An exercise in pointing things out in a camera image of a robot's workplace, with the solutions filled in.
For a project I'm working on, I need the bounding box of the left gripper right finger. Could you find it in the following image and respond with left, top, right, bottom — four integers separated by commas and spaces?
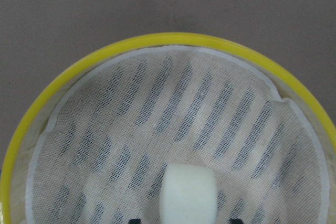
229, 218, 242, 224

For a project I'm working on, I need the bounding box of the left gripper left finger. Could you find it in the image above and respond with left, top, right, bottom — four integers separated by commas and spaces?
128, 219, 141, 224

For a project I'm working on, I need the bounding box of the white steamed bun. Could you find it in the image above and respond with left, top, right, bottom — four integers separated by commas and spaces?
159, 164, 217, 223

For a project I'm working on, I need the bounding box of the white steamer liner cloth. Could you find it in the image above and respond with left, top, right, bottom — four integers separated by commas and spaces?
26, 46, 331, 223

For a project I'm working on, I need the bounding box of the yellow bamboo steamer basket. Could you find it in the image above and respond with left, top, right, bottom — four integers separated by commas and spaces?
1, 33, 335, 223

